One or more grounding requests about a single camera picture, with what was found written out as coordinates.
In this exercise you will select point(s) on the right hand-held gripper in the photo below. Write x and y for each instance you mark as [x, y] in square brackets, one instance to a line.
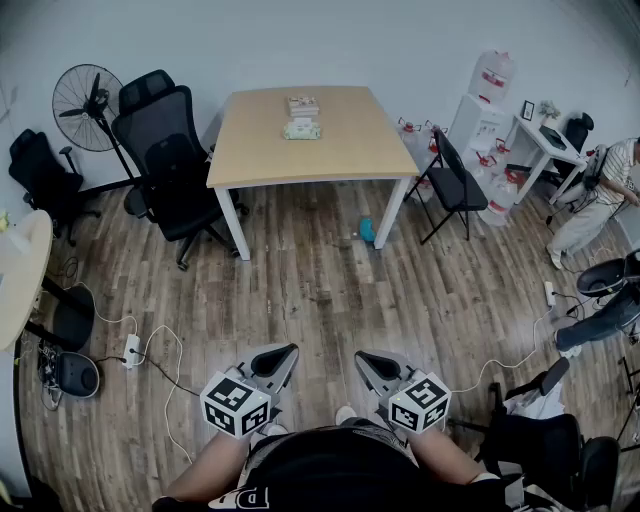
[420, 402]

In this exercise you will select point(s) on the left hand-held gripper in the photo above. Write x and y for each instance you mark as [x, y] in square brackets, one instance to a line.
[235, 400]

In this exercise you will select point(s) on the green wet wipe pack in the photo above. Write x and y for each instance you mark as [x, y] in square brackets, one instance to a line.
[302, 132]

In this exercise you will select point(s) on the person's left forearm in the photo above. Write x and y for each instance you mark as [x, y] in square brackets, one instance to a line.
[212, 465]

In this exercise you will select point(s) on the person's right forearm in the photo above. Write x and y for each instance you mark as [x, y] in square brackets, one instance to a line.
[445, 457]

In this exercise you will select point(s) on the person's right shoe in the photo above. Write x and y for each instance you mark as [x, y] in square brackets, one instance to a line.
[346, 415]

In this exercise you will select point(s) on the person's black shirt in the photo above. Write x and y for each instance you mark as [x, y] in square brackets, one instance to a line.
[340, 475]

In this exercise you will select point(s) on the teal object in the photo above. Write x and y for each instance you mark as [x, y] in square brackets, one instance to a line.
[369, 230]

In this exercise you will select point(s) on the white power strip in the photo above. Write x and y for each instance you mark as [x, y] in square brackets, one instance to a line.
[549, 293]
[131, 351]

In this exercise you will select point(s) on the white cloth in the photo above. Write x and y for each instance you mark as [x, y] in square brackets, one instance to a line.
[532, 406]

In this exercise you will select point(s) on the black swivel chair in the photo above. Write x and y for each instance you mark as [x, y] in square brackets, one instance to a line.
[540, 450]

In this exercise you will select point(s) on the black folding chair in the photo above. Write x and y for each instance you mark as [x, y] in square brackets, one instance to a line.
[457, 187]

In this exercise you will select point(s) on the wooden table with white legs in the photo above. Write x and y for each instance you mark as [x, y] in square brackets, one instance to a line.
[310, 160]

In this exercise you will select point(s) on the group of clear water jugs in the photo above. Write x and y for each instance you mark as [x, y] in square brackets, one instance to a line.
[502, 187]

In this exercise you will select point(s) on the black mesh office chair with headrest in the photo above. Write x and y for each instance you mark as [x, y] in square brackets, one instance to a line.
[165, 150]

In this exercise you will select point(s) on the thick book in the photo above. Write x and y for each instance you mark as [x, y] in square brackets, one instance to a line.
[302, 105]

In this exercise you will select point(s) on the white water dispenser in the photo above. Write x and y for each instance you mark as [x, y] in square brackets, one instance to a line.
[472, 125]

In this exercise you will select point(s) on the round light wooden table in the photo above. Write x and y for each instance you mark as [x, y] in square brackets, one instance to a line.
[22, 280]

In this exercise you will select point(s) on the white desk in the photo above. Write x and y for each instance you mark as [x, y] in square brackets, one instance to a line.
[532, 137]

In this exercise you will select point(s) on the black laptop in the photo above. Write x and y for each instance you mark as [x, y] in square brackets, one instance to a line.
[554, 137]

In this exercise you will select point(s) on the black desk chair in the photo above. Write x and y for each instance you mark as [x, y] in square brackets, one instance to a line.
[575, 137]

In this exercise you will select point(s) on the small potted plant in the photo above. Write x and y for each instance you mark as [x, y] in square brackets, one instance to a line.
[550, 116]

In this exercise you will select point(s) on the small black office chair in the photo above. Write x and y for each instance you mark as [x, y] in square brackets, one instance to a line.
[40, 170]

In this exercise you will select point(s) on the black standing fan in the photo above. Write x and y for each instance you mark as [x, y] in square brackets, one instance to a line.
[75, 105]

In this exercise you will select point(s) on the small black picture frame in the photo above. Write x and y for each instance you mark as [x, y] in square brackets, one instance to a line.
[528, 110]

